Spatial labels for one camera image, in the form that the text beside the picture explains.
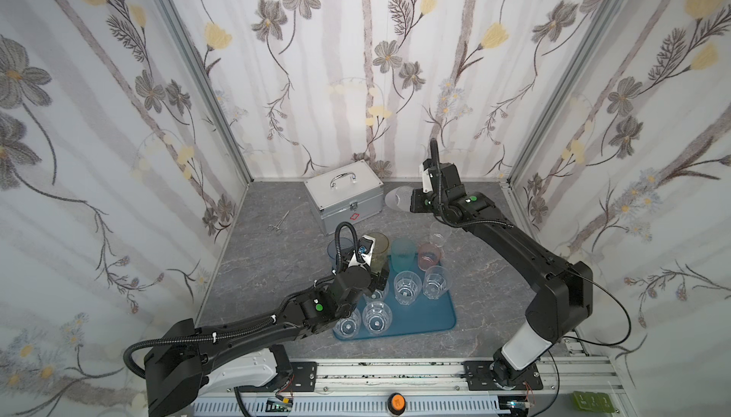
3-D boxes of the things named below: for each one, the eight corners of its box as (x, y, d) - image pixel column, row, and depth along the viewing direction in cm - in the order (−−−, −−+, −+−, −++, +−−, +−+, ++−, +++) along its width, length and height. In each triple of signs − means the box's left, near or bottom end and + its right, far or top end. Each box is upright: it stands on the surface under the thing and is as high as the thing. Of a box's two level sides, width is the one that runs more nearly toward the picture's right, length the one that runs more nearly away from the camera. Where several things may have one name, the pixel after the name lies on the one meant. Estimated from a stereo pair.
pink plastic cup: (420, 273, 96) (423, 262, 90) (411, 260, 99) (414, 248, 93) (438, 265, 98) (443, 253, 92) (429, 252, 101) (433, 240, 95)
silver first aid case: (330, 241, 103) (325, 212, 89) (310, 209, 112) (303, 178, 99) (383, 214, 111) (386, 184, 98) (361, 187, 121) (360, 155, 107)
